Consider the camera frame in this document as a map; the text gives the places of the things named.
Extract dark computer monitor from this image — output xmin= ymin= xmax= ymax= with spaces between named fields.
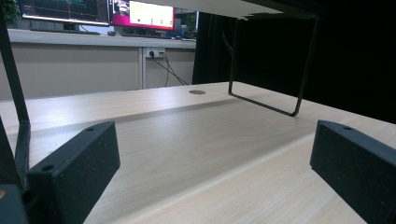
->
xmin=18 ymin=0 xmax=111 ymax=27

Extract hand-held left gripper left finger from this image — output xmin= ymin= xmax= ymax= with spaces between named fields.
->
xmin=26 ymin=120 xmax=121 ymax=224

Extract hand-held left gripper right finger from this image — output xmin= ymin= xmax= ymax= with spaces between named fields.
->
xmin=309 ymin=119 xmax=396 ymax=224

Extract beige desk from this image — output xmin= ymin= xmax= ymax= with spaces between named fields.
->
xmin=0 ymin=28 xmax=198 ymax=101

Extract white wall outlet with plugs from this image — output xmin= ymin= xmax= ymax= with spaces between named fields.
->
xmin=145 ymin=47 xmax=166 ymax=60

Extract green plant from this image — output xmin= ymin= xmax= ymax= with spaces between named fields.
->
xmin=182 ymin=11 xmax=198 ymax=40
xmin=0 ymin=0 xmax=21 ymax=26

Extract monitor with pink white screen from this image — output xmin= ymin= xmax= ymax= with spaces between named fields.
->
xmin=108 ymin=0 xmax=177 ymax=32

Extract black cables at outlet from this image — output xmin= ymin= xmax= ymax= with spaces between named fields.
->
xmin=150 ymin=51 xmax=190 ymax=88

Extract black shelf with metal legs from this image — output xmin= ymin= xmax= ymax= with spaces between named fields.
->
xmin=0 ymin=0 xmax=329 ymax=189

